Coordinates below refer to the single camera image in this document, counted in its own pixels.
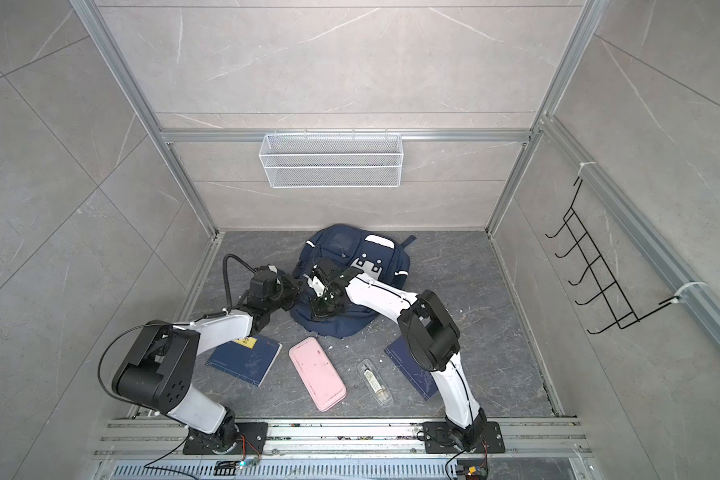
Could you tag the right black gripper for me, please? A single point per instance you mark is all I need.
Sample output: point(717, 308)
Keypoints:
point(318, 312)

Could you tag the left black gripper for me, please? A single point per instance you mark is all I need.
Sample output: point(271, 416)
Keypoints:
point(290, 283)

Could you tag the navy blue notebook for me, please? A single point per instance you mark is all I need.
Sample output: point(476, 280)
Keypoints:
point(249, 359)
point(420, 379)

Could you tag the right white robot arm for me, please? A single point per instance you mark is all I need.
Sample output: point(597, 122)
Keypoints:
point(428, 330)

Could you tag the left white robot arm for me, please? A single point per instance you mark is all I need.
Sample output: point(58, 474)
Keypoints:
point(157, 371)

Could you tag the pink pencil case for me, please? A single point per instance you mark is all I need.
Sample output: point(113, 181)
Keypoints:
point(321, 379)

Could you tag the white wire mesh basket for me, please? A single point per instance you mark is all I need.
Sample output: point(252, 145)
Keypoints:
point(332, 160)

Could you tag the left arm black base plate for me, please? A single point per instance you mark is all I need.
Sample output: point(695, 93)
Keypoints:
point(230, 439)

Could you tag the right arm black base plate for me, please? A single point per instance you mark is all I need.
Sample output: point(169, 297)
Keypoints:
point(445, 437)

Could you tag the aluminium front rail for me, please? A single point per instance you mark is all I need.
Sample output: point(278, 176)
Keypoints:
point(145, 438)

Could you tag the black wire hook rack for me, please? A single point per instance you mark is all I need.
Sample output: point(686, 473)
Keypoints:
point(597, 269)

